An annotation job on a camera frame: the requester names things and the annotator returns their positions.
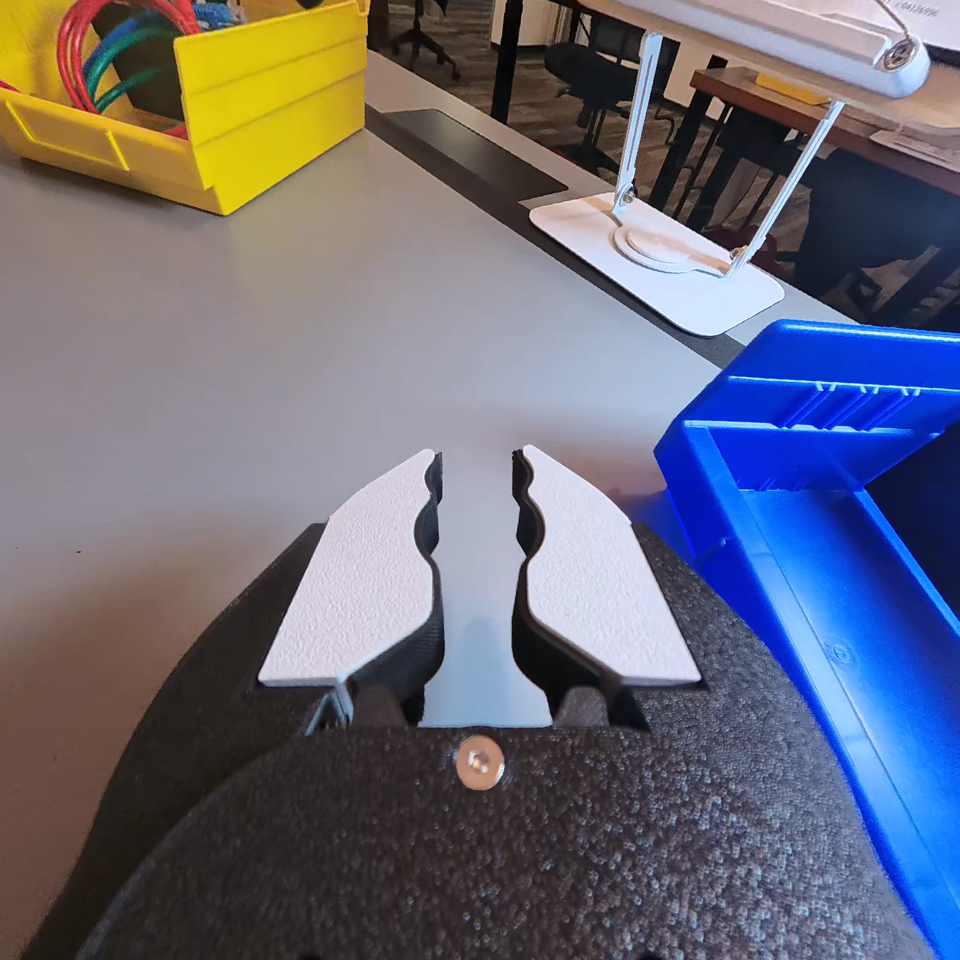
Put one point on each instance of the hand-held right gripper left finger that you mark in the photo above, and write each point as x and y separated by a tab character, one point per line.
360	570

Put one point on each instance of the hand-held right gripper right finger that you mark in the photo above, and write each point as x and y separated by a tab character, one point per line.
592	570

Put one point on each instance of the blue plastic bin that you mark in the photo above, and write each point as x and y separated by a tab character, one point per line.
825	600

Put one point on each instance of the white desk lamp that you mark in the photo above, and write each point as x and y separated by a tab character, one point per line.
675	292

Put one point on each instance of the yellow plastic bin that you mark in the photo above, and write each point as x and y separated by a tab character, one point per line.
270	97

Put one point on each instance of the black office chair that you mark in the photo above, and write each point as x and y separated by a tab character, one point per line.
431	34
592	67

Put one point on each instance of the wooden table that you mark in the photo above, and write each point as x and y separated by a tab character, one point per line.
862	142

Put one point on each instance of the yellow pad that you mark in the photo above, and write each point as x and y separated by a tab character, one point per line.
791	88

